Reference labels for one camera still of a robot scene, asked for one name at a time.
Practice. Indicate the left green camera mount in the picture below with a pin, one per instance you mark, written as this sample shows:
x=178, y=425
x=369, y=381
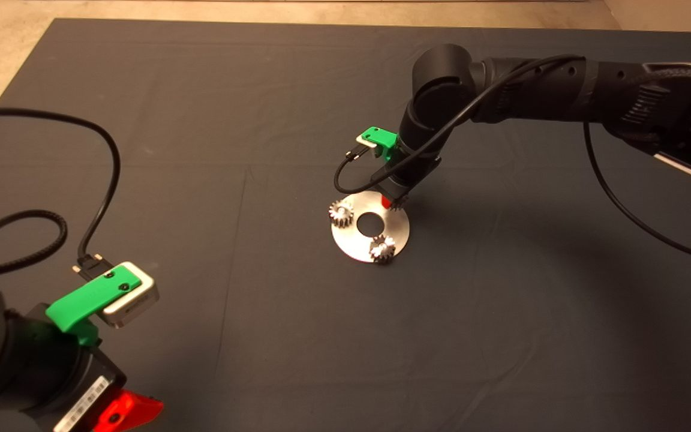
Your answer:
x=81, y=300

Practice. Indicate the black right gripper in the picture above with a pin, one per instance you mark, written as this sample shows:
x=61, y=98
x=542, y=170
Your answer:
x=411, y=174

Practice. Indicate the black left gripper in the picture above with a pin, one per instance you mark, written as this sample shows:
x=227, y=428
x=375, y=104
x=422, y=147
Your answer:
x=57, y=378

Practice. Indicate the right silver camera box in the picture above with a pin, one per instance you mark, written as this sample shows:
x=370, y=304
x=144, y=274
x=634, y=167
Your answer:
x=364, y=143

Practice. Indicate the small steel planetary gear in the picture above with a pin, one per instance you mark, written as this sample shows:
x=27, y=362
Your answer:
x=341, y=215
x=399, y=202
x=382, y=250

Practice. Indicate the dark grey table cloth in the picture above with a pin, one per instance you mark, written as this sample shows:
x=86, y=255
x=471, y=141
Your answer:
x=345, y=360

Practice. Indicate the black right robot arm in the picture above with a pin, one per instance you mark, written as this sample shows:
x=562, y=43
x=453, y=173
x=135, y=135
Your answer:
x=531, y=90

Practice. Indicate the right green camera mount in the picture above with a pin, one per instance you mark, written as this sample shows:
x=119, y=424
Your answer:
x=383, y=141

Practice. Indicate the silver camera box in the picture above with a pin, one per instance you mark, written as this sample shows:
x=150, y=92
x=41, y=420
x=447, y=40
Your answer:
x=364, y=143
x=138, y=303

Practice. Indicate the round metal carrier plate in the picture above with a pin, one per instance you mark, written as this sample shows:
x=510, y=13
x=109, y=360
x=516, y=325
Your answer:
x=396, y=231

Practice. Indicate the left silver camera box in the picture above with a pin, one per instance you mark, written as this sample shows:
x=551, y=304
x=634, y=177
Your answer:
x=138, y=303

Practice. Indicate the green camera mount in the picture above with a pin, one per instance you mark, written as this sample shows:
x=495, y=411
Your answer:
x=383, y=141
x=81, y=300

